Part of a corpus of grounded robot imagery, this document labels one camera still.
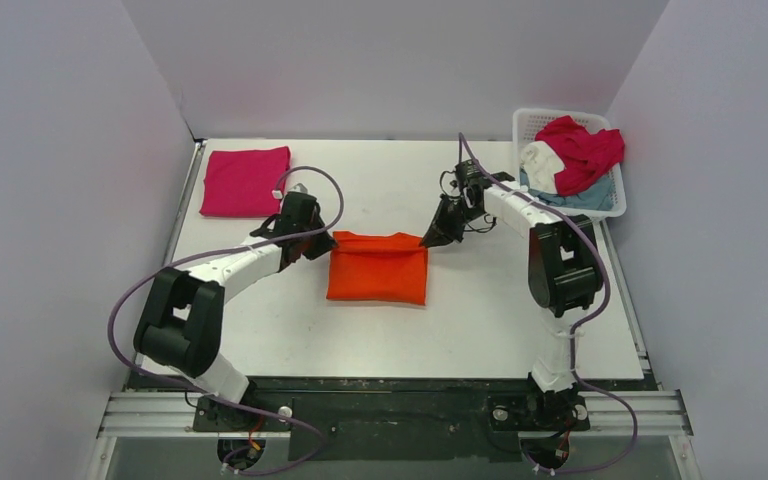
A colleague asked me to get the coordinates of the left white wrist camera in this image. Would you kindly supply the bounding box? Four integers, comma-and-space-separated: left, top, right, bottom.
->
272, 183, 308, 200

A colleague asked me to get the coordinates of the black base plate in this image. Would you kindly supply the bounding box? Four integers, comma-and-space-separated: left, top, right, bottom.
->
137, 375, 657, 471

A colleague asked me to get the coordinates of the white plastic laundry basket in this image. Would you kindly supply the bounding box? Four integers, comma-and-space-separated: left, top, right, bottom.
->
512, 108, 627, 219

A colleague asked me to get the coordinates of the white t shirt in basket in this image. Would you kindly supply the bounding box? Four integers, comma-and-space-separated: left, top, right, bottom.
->
519, 141, 565, 195

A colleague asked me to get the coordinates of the orange t shirt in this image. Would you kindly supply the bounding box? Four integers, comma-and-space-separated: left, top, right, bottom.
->
326, 231, 429, 306

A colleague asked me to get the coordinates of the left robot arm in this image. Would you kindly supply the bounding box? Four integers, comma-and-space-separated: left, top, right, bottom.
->
133, 191, 337, 430

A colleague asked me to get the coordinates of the blue grey t shirt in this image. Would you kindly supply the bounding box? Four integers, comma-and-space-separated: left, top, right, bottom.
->
520, 171, 616, 211

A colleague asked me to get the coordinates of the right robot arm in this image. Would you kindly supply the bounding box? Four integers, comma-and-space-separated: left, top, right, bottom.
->
421, 160, 604, 429

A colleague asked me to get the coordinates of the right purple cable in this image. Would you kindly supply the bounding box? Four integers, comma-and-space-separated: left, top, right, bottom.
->
457, 132, 640, 477

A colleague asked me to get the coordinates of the folded magenta t shirt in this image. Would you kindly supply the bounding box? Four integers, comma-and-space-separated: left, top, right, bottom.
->
199, 146, 291, 218

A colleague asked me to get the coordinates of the crimson t shirt in basket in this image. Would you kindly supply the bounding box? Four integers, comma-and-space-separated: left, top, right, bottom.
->
535, 115, 625, 196

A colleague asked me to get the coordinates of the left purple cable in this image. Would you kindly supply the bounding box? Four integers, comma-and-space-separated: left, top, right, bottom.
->
106, 165, 346, 477

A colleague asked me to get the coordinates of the purple cable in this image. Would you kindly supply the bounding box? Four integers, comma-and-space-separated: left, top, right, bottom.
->
106, 165, 346, 477
457, 132, 640, 477

